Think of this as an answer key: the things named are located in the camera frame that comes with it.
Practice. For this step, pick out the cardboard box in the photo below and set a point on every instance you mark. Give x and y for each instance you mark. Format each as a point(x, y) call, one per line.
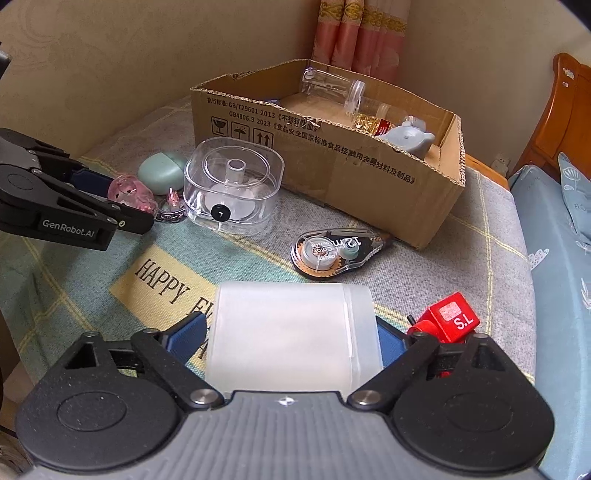
point(369, 184)

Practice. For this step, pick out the white wall charger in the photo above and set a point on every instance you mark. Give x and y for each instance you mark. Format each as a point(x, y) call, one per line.
point(501, 165)

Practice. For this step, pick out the golden capsule bottle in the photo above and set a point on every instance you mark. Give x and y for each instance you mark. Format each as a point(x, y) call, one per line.
point(374, 117)

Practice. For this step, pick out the pink patterned curtain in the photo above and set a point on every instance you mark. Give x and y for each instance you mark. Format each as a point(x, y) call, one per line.
point(364, 37)

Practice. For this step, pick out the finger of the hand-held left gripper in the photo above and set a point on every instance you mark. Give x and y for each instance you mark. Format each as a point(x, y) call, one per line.
point(124, 217)
point(92, 179)

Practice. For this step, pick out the correction tape dispenser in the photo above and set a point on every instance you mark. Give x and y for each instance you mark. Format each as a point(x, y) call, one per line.
point(332, 256)

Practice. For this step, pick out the brown wooden headboard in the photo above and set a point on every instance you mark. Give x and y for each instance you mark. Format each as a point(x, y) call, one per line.
point(558, 115)

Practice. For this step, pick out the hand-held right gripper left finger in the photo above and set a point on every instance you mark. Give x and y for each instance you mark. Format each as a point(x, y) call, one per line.
point(189, 337)

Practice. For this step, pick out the blue floral bedsheet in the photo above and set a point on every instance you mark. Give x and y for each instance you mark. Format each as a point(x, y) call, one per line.
point(563, 323)

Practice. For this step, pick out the grey toy figurine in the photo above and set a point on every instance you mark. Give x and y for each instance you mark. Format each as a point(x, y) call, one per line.
point(408, 141)

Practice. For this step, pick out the red toy train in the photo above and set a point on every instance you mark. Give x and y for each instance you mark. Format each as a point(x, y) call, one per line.
point(455, 318)

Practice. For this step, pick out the white plastic bottle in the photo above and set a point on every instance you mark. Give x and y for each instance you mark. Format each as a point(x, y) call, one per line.
point(286, 337)

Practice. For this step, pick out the clear plastic jar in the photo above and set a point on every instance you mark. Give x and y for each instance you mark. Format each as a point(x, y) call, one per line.
point(330, 90)

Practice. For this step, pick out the blue floral pillow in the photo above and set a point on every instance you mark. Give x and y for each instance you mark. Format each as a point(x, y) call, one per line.
point(577, 194)

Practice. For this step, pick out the clear round plastic container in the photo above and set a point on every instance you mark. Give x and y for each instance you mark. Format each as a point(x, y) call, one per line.
point(231, 194)

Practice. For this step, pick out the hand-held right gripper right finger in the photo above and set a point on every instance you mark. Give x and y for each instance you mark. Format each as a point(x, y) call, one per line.
point(392, 344)

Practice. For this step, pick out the green oval case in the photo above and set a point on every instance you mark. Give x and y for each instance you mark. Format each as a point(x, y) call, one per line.
point(161, 173)

